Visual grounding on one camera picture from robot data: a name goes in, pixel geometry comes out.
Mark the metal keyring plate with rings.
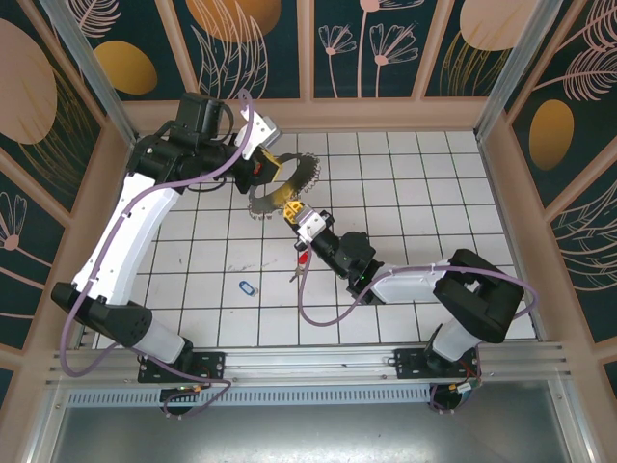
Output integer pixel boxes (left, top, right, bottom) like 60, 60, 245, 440
245, 150, 323, 223

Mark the grey metal sheet panel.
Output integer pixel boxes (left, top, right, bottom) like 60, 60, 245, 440
28, 380, 597, 463

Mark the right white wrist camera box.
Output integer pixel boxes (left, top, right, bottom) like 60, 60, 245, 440
294, 211, 325, 248

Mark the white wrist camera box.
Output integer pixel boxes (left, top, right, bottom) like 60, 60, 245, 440
234, 110, 282, 161
294, 211, 325, 248

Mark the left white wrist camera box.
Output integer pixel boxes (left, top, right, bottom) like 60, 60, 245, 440
234, 110, 282, 161

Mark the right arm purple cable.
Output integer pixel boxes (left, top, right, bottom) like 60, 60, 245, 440
297, 238, 540, 415

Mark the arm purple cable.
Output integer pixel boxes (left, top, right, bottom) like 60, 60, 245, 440
58, 89, 256, 421
297, 238, 540, 415

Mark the long aluminium base rail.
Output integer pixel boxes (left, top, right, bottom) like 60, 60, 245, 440
45, 340, 575, 387

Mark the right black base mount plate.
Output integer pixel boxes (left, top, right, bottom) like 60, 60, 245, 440
393, 347, 483, 382

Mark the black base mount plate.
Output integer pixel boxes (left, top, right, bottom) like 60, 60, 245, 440
393, 347, 483, 382
138, 350, 228, 385

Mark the aluminium corner post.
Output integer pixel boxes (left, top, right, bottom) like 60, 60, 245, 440
473, 0, 550, 142
38, 0, 148, 149

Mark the grey slotted cable duct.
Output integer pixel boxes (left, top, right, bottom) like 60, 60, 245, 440
65, 388, 434, 407

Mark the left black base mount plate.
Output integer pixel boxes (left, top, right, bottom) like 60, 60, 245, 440
138, 350, 228, 385

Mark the small electronics board with wires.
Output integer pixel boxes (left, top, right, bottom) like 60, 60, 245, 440
430, 380, 481, 415
160, 383, 206, 420

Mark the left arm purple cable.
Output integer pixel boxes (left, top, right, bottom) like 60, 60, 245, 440
58, 89, 256, 421

